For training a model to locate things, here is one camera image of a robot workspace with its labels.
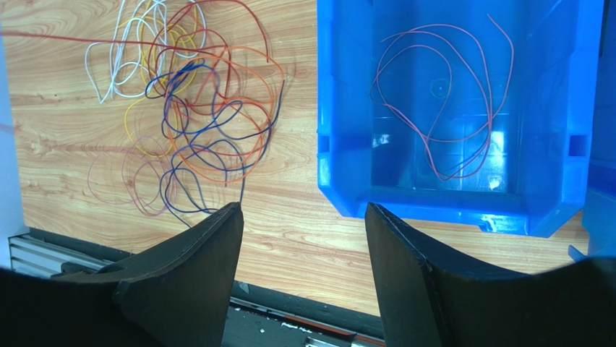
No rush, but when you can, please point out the light purple wire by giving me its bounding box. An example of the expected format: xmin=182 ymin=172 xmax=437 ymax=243
xmin=86 ymin=135 xmax=179 ymax=218

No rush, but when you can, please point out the pink wire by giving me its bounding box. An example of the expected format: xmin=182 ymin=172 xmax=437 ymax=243
xmin=369 ymin=13 xmax=515 ymax=182

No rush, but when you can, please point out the dark red wire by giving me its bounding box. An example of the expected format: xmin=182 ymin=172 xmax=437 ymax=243
xmin=0 ymin=0 xmax=270 ymax=116

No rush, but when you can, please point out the yellow wire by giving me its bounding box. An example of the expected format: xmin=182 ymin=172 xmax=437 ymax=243
xmin=117 ymin=9 xmax=198 ymax=158

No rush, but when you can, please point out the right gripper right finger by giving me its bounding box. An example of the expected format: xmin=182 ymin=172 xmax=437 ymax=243
xmin=364 ymin=203 xmax=615 ymax=346

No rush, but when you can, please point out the left blue plastic bin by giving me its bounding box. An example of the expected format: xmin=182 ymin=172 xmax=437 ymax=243
xmin=317 ymin=1 xmax=604 ymax=237

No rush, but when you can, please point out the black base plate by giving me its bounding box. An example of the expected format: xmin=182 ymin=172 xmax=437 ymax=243
xmin=28 ymin=226 xmax=386 ymax=347

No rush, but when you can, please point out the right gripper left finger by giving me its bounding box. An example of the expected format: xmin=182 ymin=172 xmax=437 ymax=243
xmin=54 ymin=202 xmax=244 ymax=346

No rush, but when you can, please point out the blue plastic bin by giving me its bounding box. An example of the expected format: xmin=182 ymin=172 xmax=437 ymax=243
xmin=568 ymin=1 xmax=615 ymax=261
xmin=317 ymin=1 xmax=604 ymax=237

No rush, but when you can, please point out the right blue plastic bin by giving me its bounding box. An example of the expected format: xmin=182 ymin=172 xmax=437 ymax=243
xmin=568 ymin=1 xmax=615 ymax=261

